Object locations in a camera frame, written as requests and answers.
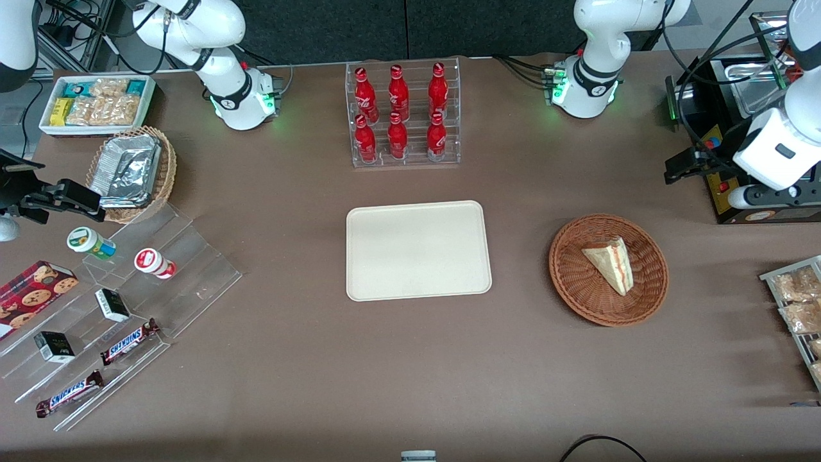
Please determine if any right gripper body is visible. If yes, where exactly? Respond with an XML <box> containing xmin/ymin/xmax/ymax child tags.
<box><xmin>0</xmin><ymin>149</ymin><xmax>56</xmax><ymax>218</ymax></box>

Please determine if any light wicker basket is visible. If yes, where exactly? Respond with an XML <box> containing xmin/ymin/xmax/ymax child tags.
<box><xmin>86</xmin><ymin>126</ymin><xmax>178</xmax><ymax>224</ymax></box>

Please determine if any triangular wrapped sandwich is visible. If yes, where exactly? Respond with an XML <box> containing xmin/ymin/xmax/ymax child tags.
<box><xmin>581</xmin><ymin>236</ymin><xmax>634</xmax><ymax>297</ymax></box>

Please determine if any tray of packaged snacks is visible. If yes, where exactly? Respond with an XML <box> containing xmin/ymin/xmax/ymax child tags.
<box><xmin>759</xmin><ymin>255</ymin><xmax>821</xmax><ymax>392</ymax></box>

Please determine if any brown wicker basket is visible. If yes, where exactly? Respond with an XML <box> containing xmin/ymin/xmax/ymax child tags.
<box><xmin>548</xmin><ymin>214</ymin><xmax>670</xmax><ymax>327</ymax></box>

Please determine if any cream plastic tray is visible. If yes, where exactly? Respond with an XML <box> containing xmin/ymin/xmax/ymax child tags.
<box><xmin>346</xmin><ymin>200</ymin><xmax>493</xmax><ymax>302</ymax></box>

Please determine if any green lid yogurt cup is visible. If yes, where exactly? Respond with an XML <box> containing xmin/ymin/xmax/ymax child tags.
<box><xmin>67</xmin><ymin>227</ymin><xmax>117</xmax><ymax>261</ymax></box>

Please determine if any silver foil pouch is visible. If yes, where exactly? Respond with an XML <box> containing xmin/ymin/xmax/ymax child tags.
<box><xmin>89</xmin><ymin>134</ymin><xmax>162</xmax><ymax>209</ymax></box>

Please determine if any black appliance with steel pan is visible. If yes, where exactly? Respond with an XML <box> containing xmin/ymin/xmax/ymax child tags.
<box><xmin>664</xmin><ymin>55</ymin><xmax>821</xmax><ymax>225</ymax></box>

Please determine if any red tartan cookie box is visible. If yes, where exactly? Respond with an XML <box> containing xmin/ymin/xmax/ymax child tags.
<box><xmin>0</xmin><ymin>260</ymin><xmax>80</xmax><ymax>341</ymax></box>

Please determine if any red lid yogurt cup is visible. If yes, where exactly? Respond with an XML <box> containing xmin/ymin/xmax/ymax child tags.
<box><xmin>134</xmin><ymin>248</ymin><xmax>177</xmax><ymax>280</ymax></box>

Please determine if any clear cracker bag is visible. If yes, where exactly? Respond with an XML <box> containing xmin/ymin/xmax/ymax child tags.
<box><xmin>67</xmin><ymin>96</ymin><xmax>140</xmax><ymax>126</ymax></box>
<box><xmin>90</xmin><ymin>78</ymin><xmax>130</xmax><ymax>100</ymax></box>

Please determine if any green edged panel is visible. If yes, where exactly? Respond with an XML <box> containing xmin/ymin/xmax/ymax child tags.
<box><xmin>749</xmin><ymin>12</ymin><xmax>794</xmax><ymax>90</ymax></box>

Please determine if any small black box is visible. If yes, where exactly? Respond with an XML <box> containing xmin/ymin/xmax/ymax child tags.
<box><xmin>33</xmin><ymin>330</ymin><xmax>76</xmax><ymax>364</ymax></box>
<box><xmin>95</xmin><ymin>288</ymin><xmax>131</xmax><ymax>323</ymax></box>

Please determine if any white snack bin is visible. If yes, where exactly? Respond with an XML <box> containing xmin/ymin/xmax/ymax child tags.
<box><xmin>39</xmin><ymin>74</ymin><xmax>157</xmax><ymax>138</ymax></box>

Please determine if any clear acrylic step riser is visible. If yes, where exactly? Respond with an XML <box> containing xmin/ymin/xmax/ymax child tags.
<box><xmin>0</xmin><ymin>266</ymin><xmax>173</xmax><ymax>432</ymax></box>
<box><xmin>82</xmin><ymin>202</ymin><xmax>243</xmax><ymax>341</ymax></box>

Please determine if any Snickers chocolate bar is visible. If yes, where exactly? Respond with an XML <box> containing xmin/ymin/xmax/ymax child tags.
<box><xmin>100</xmin><ymin>318</ymin><xmax>161</xmax><ymax>366</ymax></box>
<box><xmin>35</xmin><ymin>370</ymin><xmax>105</xmax><ymax>419</ymax></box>

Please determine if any red cola bottle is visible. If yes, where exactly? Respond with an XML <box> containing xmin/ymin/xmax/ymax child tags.
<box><xmin>427</xmin><ymin>111</ymin><xmax>448</xmax><ymax>162</ymax></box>
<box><xmin>387</xmin><ymin>112</ymin><xmax>409</xmax><ymax>160</ymax></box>
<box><xmin>428</xmin><ymin>62</ymin><xmax>450</xmax><ymax>120</ymax></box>
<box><xmin>354</xmin><ymin>66</ymin><xmax>380</xmax><ymax>124</ymax></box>
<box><xmin>354</xmin><ymin>114</ymin><xmax>378</xmax><ymax>164</ymax></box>
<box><xmin>387</xmin><ymin>64</ymin><xmax>411</xmax><ymax>121</ymax></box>

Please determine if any clear acrylic bottle rack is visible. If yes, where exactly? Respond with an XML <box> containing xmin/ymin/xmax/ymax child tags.
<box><xmin>345</xmin><ymin>56</ymin><xmax>461</xmax><ymax>169</ymax></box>

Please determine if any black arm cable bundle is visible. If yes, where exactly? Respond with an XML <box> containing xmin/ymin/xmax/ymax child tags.
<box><xmin>661</xmin><ymin>0</ymin><xmax>799</xmax><ymax>155</ymax></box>

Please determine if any black base cable bundle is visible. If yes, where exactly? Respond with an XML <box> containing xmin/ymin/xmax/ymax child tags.
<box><xmin>493</xmin><ymin>54</ymin><xmax>557</xmax><ymax>89</ymax></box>

